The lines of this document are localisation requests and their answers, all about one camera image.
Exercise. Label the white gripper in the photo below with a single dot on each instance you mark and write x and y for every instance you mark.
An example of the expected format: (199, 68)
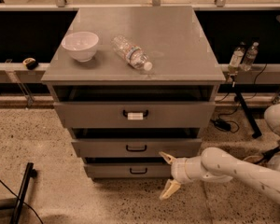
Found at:
(179, 170)

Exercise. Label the grey bottom drawer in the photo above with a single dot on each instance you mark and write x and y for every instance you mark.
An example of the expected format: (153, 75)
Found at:
(127, 170)

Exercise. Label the grey drawer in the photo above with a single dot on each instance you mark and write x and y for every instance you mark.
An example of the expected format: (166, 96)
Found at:
(136, 148)
(127, 170)
(135, 114)

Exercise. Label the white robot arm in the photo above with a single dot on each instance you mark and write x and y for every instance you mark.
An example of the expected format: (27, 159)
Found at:
(216, 165)

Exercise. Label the grey middle drawer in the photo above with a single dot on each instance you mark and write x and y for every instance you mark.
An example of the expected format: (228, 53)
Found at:
(136, 148)

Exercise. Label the grey drawer cabinet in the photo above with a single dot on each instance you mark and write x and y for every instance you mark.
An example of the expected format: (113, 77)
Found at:
(150, 88)

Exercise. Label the grey top drawer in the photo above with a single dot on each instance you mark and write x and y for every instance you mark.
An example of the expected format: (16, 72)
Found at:
(135, 114)

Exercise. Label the tan shoe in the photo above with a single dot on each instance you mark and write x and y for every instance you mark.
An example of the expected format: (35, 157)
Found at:
(257, 159)

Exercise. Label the black tripod leg right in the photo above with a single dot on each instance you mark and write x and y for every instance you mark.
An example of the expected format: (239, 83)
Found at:
(256, 131)

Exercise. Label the black grabber tool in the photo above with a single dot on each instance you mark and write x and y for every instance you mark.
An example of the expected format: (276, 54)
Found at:
(267, 155)

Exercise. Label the white trouser leg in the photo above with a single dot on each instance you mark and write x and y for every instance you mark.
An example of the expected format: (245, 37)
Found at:
(272, 117)

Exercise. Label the clear plastic water bottle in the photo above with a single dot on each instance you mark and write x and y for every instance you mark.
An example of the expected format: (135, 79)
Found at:
(131, 53)

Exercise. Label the left standing water bottle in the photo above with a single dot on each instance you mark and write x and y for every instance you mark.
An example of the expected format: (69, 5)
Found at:
(236, 58)

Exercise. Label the standing water bottle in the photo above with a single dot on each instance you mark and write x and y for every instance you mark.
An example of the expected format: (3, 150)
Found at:
(236, 58)
(250, 57)

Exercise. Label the black stand leg left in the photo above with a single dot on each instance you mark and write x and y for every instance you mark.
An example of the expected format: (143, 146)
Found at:
(29, 173)

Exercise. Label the right standing water bottle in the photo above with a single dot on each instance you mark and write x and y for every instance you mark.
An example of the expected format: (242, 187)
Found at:
(250, 57)

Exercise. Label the white ceramic bowl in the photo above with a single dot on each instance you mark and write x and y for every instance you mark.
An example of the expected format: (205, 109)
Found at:
(81, 46)

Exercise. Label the small black yellow object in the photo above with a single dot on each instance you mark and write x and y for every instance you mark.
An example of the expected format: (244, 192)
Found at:
(30, 63)

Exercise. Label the black power adapter with cable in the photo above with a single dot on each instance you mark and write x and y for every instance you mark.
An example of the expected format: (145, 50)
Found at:
(223, 122)

